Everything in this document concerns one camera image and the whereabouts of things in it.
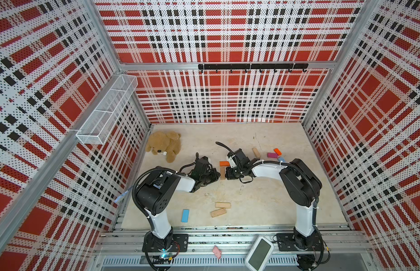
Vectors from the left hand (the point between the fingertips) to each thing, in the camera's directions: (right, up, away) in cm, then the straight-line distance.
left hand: (222, 173), depth 96 cm
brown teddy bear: (-31, +17, -2) cm, 36 cm away
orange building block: (+1, +6, -1) cm, 6 cm away
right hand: (+3, -1, -1) cm, 3 cm away
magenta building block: (+32, +10, +9) cm, 35 cm away
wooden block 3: (0, -14, -11) cm, 18 cm away
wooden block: (0, 0, -1) cm, 1 cm away
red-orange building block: (+36, +12, +9) cm, 39 cm away
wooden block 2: (+22, +12, +9) cm, 27 cm away
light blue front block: (-18, -18, -14) cm, 29 cm away
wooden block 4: (-2, -16, -14) cm, 21 cm away
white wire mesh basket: (-69, +26, -4) cm, 74 cm away
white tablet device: (+15, -28, -28) cm, 42 cm away
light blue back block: (+37, +8, +8) cm, 39 cm away
